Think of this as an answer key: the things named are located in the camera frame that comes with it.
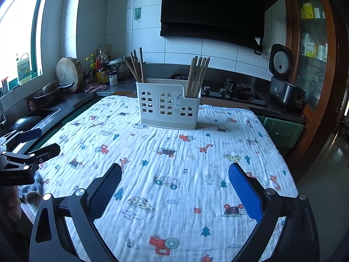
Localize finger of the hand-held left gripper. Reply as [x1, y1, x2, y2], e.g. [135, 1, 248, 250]
[3, 143, 61, 171]
[0, 129, 43, 147]

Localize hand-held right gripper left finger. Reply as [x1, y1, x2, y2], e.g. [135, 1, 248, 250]
[28, 162, 123, 262]

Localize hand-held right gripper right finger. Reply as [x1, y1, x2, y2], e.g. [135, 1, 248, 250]
[228, 162, 321, 262]

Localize white plastic utensil holder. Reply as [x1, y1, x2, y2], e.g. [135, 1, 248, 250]
[135, 78, 202, 130]

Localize bundle of wooden chopsticks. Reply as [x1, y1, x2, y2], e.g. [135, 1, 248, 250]
[123, 47, 145, 84]
[185, 56, 211, 99]

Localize person's left hand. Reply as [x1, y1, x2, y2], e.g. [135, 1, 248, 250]
[0, 186, 21, 217]

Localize black pan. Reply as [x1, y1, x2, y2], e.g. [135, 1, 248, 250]
[9, 116, 44, 133]

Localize grey rag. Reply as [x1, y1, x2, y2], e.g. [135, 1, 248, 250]
[17, 170, 43, 203]

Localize steel sink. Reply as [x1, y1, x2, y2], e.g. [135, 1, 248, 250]
[26, 106, 61, 132]

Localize detergent jug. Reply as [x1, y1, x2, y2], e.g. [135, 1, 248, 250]
[16, 53, 32, 85]

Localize printed white table cloth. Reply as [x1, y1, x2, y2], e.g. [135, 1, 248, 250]
[20, 95, 299, 262]

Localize round wooden cutting board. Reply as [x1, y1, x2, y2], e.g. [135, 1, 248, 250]
[56, 57, 84, 93]

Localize green base cabinet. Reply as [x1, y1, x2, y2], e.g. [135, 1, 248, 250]
[256, 115, 305, 149]

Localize pink cloth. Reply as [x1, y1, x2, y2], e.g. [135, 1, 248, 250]
[84, 84, 108, 93]

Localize yellow-capped bottle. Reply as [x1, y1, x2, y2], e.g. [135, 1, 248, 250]
[85, 57, 92, 84]

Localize green-capped bottle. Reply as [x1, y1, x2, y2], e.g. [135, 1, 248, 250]
[90, 54, 98, 84]

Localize cooking oil bottle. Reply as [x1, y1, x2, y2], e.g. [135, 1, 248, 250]
[96, 49, 110, 85]

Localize black gas stove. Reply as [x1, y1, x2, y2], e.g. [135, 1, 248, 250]
[169, 72, 269, 107]

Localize window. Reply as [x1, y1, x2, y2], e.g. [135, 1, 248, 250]
[0, 0, 53, 88]

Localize metal pressure cooker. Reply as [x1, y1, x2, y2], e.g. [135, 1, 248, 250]
[109, 56, 132, 81]

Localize black rice cooker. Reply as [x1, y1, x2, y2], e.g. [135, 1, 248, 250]
[268, 43, 307, 109]

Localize wooden glass-door cabinet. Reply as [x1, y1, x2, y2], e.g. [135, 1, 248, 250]
[283, 0, 344, 145]

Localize black range hood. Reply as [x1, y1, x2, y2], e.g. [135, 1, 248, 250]
[153, 0, 279, 47]

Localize metal wok with black handle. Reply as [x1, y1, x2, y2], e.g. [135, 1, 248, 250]
[33, 80, 75, 106]

